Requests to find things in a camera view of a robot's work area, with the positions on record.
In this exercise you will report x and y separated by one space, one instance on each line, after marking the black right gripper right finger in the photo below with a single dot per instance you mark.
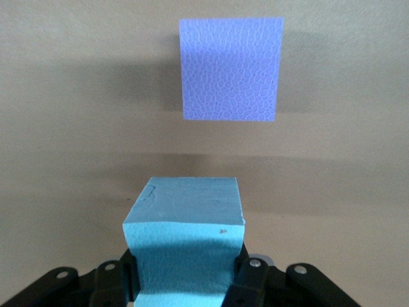
287 288

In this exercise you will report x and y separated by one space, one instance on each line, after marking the purple foam block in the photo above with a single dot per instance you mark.
230 70

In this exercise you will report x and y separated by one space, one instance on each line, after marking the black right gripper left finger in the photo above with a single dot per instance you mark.
64 288

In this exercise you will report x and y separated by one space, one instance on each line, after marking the brown table mat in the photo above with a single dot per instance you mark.
64 128

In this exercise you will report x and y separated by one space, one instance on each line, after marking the light blue foam block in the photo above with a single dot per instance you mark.
185 208

